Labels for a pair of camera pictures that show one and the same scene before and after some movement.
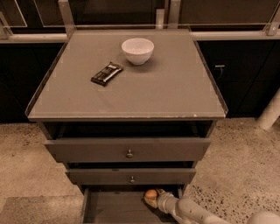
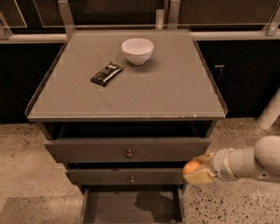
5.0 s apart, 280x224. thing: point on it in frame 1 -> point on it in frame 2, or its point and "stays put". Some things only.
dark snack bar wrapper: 106,74 stays put
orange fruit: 150,193 -> 189,166
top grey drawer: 127,150 stays put
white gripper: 162,200 -> 220,164
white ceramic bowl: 138,51 stays put
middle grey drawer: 129,177 stays put
